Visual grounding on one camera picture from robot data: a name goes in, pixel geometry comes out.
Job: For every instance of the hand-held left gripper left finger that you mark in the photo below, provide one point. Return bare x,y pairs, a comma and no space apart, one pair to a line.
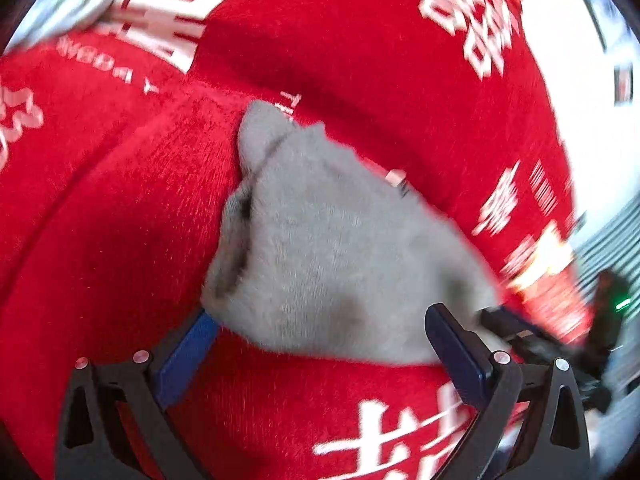
185,355

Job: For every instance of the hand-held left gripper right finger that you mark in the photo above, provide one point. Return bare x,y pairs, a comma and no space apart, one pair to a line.
460,360

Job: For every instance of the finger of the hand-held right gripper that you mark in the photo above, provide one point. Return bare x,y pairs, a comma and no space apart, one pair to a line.
507,324

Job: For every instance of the grey small garment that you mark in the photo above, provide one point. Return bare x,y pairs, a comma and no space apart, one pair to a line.
340,240

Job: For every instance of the grey ribbed panel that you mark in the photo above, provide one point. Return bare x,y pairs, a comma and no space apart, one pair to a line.
602,245

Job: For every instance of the red printed sofa cover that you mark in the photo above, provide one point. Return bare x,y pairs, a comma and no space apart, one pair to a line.
350,60

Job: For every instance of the pale blue cloth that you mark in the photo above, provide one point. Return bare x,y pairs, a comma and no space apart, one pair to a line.
60,5

